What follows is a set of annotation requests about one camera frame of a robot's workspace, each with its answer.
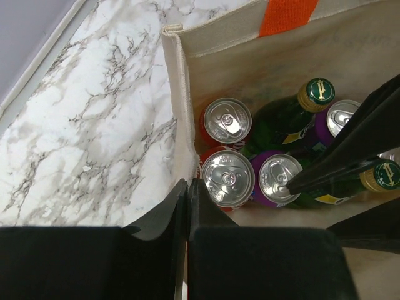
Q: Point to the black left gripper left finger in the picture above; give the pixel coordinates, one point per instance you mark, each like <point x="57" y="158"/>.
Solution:
<point x="143" y="260"/>

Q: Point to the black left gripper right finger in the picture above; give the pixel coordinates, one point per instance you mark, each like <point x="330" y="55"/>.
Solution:
<point x="227" y="261"/>

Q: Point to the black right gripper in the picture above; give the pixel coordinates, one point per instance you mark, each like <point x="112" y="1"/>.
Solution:
<point x="373" y="129"/>

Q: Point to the green glass bottle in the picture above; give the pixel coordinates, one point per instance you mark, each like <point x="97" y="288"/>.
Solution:
<point x="381" y="178"/>
<point x="282" y="124"/>

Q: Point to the purple soda can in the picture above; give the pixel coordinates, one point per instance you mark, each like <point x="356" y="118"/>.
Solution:
<point x="327" y="125"/>
<point x="273" y="170"/>
<point x="393" y="155"/>

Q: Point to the red soda can front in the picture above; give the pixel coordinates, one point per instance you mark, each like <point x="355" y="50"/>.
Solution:
<point x="228" y="175"/>

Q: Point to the red soda can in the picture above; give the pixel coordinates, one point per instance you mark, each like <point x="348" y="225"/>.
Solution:
<point x="226" y="122"/>
<point x="228" y="175"/>

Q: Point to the purple soda can front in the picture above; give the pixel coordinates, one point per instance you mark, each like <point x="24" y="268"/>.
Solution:
<point x="393" y="155"/>

